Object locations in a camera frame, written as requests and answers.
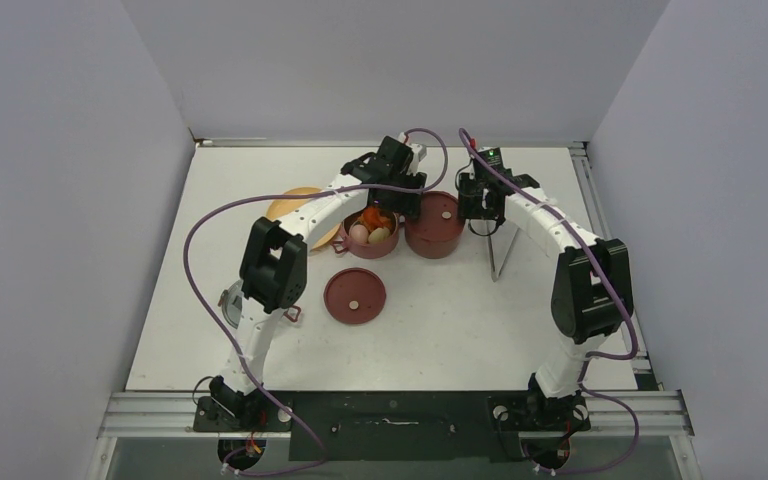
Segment orange plastic plate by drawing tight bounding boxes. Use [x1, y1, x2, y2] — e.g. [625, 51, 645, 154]
[265, 186, 340, 251]

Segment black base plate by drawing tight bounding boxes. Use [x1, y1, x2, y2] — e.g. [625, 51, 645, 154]
[192, 391, 591, 462]

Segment red steel bowl tall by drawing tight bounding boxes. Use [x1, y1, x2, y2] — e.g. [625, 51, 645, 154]
[405, 230, 463, 260]

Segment white bun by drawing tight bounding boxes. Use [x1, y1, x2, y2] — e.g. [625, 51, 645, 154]
[367, 227, 392, 245]

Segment aluminium frame rail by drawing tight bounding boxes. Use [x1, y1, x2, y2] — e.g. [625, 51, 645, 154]
[85, 142, 695, 480]

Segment red round lid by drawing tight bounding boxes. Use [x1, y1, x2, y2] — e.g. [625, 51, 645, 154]
[405, 191, 464, 244]
[323, 268, 387, 325]

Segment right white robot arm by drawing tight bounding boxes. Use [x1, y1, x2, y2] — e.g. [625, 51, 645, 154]
[456, 162, 634, 428]

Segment beige egg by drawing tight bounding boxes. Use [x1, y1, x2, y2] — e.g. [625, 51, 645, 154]
[349, 223, 370, 245]

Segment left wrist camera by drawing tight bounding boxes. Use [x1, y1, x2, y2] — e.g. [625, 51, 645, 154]
[398, 132, 427, 175]

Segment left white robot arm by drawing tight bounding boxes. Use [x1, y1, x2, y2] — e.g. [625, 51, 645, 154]
[209, 133, 428, 430]

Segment metal tongs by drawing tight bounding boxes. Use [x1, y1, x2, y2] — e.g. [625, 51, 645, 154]
[486, 223, 522, 282]

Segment orange fried food pieces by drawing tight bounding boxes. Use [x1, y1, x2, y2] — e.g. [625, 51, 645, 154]
[358, 206, 394, 233]

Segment grey transparent lid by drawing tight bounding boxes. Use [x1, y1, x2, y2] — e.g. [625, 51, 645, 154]
[218, 279, 302, 331]

